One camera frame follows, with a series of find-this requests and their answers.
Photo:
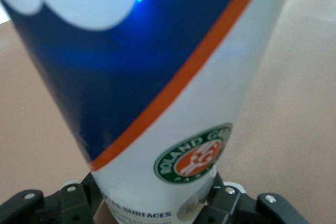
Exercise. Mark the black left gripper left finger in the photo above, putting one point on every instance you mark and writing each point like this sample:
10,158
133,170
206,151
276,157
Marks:
52,208

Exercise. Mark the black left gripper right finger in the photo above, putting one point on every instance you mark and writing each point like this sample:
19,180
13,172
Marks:
236,208

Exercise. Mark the blue white tennis ball can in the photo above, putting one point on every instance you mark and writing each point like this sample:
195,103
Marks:
157,64

